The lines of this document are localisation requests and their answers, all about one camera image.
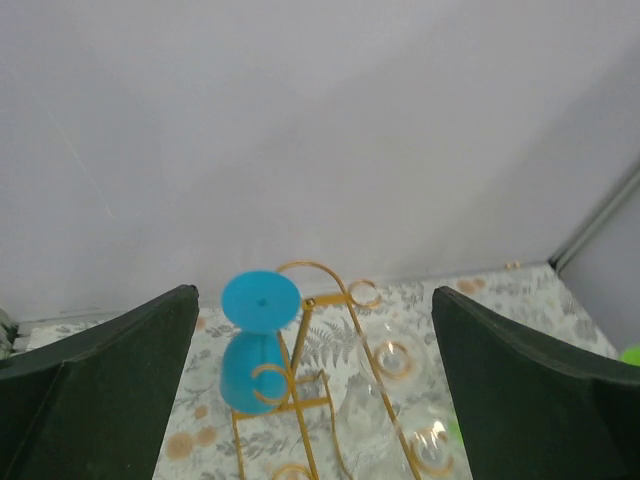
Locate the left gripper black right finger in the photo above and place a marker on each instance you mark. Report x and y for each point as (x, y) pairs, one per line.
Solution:
(531, 406)

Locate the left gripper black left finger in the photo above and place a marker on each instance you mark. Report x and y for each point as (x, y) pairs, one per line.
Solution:
(95, 405)

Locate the green plastic wine glass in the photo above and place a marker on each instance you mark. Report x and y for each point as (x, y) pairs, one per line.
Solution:
(631, 355)
(455, 432)

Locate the clear wine glass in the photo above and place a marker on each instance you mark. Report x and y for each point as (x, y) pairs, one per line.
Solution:
(415, 444)
(392, 358)

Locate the blue plastic wine glass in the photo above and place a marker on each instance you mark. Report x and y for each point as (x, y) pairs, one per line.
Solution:
(253, 371)

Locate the floral patterned table mat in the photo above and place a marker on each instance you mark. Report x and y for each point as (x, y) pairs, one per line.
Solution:
(198, 439)

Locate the gold wire wine glass rack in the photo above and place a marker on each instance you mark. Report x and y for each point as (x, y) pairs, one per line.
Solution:
(311, 391)

